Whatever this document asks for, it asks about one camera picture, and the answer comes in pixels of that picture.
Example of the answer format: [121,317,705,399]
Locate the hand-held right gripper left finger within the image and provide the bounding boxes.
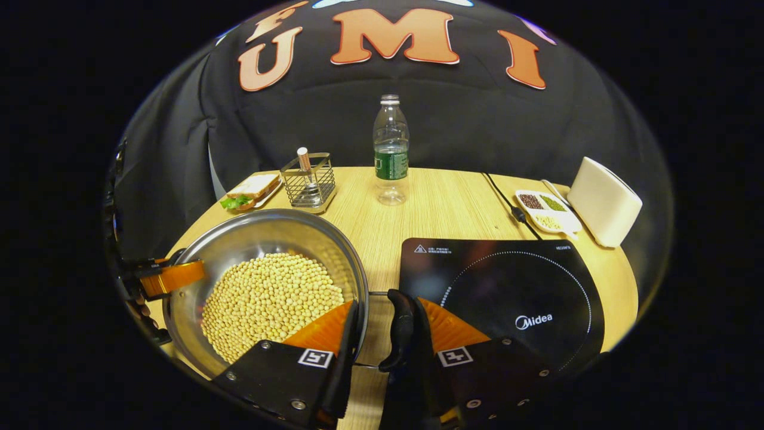
[212,299,361,429]

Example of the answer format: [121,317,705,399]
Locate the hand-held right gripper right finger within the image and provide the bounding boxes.
[379,297,553,430]

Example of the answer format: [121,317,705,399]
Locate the stainless steel pot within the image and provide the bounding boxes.
[162,208,418,380]

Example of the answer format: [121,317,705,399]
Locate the black induction cooktop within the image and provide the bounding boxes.
[399,237,606,374]

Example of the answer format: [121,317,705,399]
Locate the pile of soybeans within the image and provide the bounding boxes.
[201,252,346,364]

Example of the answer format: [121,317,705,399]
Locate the sandwich with lettuce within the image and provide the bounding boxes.
[220,174,280,210]

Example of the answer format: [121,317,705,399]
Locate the white sandwich plate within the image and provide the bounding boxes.
[226,176,284,211]

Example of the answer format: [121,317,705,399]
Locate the white divided bean dish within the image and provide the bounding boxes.
[515,189,583,235]

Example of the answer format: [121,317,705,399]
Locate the clear plastic water bottle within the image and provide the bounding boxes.
[373,94,411,207]

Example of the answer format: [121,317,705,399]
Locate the white rounded box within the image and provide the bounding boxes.
[566,156,643,248]

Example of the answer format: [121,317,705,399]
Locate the black backdrop cloth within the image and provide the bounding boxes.
[107,0,675,311]

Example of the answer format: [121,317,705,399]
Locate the wire mesh utensil holder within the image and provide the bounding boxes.
[280,152,337,214]

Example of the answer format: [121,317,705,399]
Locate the black power cable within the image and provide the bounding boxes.
[481,172,544,241]

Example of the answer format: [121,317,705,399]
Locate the copper handled utensil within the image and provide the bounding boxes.
[297,147,320,201]

